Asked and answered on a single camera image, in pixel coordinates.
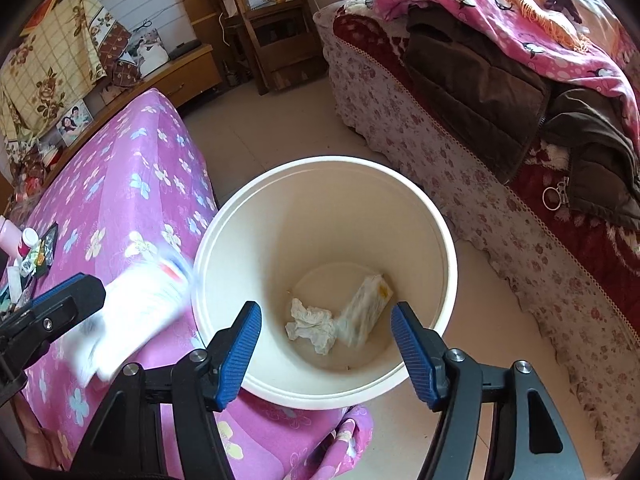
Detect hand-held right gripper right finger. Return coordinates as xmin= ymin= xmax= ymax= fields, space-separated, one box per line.
xmin=390 ymin=302 xmax=586 ymax=480

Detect wooden shelf rack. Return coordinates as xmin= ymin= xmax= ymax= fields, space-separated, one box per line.
xmin=201 ymin=0 xmax=327 ymax=96

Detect sofa with pink blanket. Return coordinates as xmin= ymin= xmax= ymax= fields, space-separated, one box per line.
xmin=314 ymin=0 xmax=640 ymax=476

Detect pink printed blanket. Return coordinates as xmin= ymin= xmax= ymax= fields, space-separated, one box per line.
xmin=372 ymin=0 xmax=640 ymax=161

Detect white tube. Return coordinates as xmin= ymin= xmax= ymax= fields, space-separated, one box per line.
xmin=6 ymin=266 xmax=24 ymax=307

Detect framed photo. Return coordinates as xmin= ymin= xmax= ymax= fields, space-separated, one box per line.
xmin=56 ymin=100 xmax=95 ymax=147

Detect crumpled white tissue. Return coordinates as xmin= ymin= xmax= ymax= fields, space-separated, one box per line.
xmin=285 ymin=298 xmax=337 ymax=356

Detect wooden cabinet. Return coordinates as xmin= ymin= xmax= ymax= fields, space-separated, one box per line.
xmin=0 ymin=42 xmax=223 ymax=206

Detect metal key ring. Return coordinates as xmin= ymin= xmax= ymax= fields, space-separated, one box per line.
xmin=544 ymin=177 xmax=572 ymax=213

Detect white bottle with pink label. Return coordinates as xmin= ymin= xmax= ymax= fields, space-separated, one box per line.
xmin=17 ymin=227 xmax=40 ymax=262

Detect beige floral cloth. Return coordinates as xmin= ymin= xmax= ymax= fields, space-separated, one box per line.
xmin=0 ymin=0 xmax=108 ymax=142

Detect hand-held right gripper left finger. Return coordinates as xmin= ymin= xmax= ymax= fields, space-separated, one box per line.
xmin=70 ymin=301 xmax=262 ymax=480

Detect white plastic bucket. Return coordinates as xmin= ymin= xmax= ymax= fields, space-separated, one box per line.
xmin=192 ymin=157 xmax=459 ymax=409

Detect pink floral tablecloth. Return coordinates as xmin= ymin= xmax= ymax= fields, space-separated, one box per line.
xmin=15 ymin=87 xmax=375 ymax=480

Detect white printed bag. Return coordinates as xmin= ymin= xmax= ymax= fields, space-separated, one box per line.
xmin=125 ymin=29 xmax=169 ymax=79

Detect red plush blanket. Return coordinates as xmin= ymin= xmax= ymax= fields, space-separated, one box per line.
xmin=332 ymin=2 xmax=640 ymax=321

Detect white cable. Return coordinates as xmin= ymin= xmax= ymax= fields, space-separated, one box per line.
xmin=217 ymin=10 xmax=234 ymax=47

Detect small black box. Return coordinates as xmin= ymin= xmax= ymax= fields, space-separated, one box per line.
xmin=168 ymin=40 xmax=199 ymax=60

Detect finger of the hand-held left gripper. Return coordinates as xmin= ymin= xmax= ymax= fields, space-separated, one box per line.
xmin=0 ymin=272 xmax=107 ymax=361

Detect white paper packet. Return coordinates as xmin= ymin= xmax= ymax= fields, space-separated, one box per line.
xmin=67 ymin=255 xmax=196 ymax=386

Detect brown floral cloth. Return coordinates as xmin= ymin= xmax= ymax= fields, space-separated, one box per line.
xmin=90 ymin=7 xmax=144 ymax=87

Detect brown jacket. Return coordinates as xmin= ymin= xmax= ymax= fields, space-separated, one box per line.
xmin=404 ymin=7 xmax=640 ymax=233

